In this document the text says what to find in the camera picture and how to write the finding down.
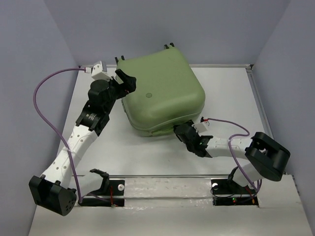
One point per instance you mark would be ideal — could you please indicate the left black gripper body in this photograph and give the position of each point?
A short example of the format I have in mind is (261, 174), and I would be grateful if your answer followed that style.
(117, 92)

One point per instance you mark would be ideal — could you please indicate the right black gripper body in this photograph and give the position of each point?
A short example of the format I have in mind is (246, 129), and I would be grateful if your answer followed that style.
(190, 123)

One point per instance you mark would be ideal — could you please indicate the green hard-shell suitcase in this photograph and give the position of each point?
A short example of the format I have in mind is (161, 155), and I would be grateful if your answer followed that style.
(167, 92)

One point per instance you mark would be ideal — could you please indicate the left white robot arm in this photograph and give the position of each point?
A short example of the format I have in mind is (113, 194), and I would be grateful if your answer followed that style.
(58, 188)

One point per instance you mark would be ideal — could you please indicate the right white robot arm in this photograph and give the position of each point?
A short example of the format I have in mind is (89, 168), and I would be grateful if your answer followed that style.
(258, 157)

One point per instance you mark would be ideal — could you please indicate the white front cover board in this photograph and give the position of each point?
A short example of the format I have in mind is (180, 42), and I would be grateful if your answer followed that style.
(181, 207)

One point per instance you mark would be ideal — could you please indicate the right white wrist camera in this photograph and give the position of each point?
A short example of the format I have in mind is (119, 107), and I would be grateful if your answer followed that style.
(202, 126)

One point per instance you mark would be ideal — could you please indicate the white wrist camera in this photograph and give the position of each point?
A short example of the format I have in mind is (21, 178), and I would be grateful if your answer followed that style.
(99, 71)
(202, 126)

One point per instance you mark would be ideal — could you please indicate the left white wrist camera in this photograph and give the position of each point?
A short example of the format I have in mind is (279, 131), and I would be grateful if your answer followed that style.
(99, 71)

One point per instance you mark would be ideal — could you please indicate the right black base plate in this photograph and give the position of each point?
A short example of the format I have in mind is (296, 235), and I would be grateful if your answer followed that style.
(227, 193)

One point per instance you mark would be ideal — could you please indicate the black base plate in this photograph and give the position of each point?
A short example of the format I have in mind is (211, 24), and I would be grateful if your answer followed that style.
(110, 196)
(227, 193)

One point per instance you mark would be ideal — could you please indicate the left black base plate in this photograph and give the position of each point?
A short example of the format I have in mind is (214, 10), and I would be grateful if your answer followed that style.
(110, 196)

